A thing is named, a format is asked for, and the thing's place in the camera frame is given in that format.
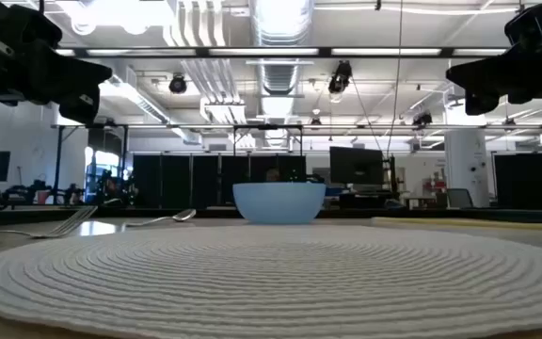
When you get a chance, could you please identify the silver metal spoon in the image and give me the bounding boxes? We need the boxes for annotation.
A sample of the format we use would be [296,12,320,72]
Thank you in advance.
[124,208,198,228]

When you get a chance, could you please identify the black ceiling spotlight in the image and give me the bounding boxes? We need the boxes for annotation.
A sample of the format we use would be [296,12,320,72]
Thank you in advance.
[327,60,353,95]
[411,111,434,128]
[167,73,188,95]

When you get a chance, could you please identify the silver metal fork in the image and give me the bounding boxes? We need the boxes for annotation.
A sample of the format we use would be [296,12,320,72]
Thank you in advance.
[0,205,99,240]

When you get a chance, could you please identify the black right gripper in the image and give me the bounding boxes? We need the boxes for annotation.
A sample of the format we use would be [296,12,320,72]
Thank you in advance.
[445,0,542,116]

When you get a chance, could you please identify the black partition panel wall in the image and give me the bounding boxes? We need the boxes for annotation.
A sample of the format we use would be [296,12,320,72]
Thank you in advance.
[493,153,542,211]
[132,153,308,209]

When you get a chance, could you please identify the black background gantry frame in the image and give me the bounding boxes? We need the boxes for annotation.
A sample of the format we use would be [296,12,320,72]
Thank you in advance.
[50,122,542,208]

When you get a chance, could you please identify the grey office chair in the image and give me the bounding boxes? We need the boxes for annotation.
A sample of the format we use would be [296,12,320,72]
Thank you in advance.
[446,187,474,210]

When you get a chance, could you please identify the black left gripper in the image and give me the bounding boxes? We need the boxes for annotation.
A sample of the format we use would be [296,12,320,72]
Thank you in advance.
[0,0,114,126]

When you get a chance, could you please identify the silver ceiling air duct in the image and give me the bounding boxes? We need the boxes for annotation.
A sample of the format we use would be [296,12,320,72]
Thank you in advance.
[249,0,315,95]

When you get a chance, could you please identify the black computer monitor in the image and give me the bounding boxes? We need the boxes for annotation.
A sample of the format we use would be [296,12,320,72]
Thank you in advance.
[329,146,386,186]

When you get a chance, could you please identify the white round plate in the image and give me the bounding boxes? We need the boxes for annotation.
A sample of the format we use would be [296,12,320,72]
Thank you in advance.
[0,224,542,339]

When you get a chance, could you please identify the white round column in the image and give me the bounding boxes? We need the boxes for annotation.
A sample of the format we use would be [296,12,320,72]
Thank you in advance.
[443,129,491,209]

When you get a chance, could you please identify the light blue plastic bowl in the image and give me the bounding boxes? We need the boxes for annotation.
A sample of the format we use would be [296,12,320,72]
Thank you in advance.
[231,182,327,225]

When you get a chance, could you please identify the thin black hanging cable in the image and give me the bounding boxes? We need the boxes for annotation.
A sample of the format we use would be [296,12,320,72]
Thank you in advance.
[386,0,404,159]

